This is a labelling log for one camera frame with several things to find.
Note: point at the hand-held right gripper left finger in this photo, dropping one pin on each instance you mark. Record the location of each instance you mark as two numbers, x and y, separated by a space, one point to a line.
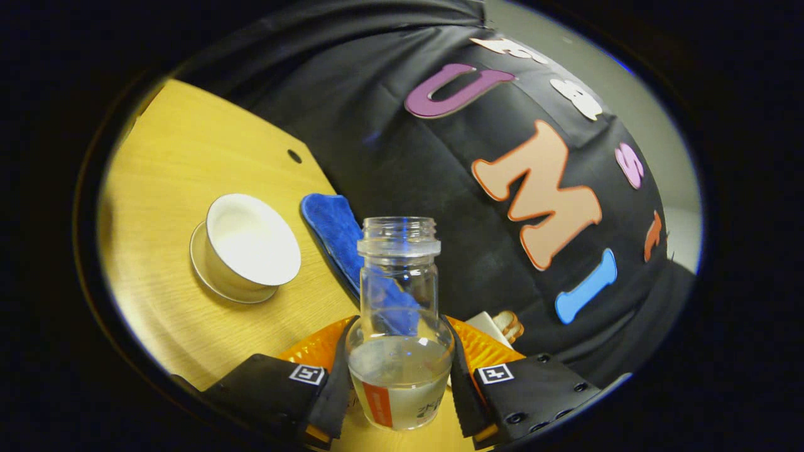
333 402

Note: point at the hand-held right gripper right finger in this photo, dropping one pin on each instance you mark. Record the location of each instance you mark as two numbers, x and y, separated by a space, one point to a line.
463 402

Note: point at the clear water bottle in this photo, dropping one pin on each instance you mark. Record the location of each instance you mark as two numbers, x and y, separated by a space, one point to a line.
399 376

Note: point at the cream teacup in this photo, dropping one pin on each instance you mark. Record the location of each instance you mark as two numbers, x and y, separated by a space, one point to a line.
251 242

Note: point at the white toaster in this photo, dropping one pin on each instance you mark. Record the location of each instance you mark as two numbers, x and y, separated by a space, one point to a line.
485 326

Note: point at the toast slice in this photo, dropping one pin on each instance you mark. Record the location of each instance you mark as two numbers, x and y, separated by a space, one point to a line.
515 331
502 321

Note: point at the blue towel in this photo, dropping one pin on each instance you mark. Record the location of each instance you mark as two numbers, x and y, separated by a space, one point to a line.
333 232

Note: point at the cream saucer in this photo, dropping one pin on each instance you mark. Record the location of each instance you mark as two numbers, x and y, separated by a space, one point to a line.
204 270

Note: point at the black backdrop cloth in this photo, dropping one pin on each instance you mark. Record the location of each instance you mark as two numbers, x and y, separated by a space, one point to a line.
408 169

